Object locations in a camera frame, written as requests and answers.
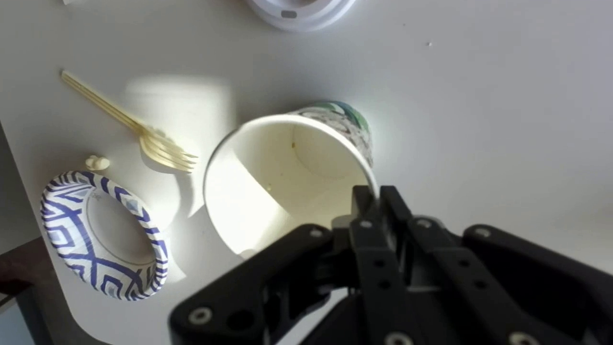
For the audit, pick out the empty blue patterned paper bowl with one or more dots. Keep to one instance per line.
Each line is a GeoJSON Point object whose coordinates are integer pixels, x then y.
{"type": "Point", "coordinates": [69, 237]}

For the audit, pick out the patterned paper coffee cup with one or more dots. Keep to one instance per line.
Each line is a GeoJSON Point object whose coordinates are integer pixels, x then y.
{"type": "Point", "coordinates": [274, 185]}

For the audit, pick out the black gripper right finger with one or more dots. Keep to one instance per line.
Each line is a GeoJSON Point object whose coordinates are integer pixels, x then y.
{"type": "Point", "coordinates": [498, 289]}

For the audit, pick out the popcorn piece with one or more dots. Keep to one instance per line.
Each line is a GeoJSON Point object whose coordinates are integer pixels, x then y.
{"type": "Point", "coordinates": [95, 164]}

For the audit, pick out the white plastic cup lid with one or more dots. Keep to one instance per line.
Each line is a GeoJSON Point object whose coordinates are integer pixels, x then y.
{"type": "Point", "coordinates": [299, 13]}

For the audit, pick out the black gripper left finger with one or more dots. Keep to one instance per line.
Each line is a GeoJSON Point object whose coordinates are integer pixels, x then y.
{"type": "Point", "coordinates": [287, 294]}

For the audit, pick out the cream plastic fork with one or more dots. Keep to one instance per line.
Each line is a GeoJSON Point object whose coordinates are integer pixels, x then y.
{"type": "Point", "coordinates": [153, 141]}

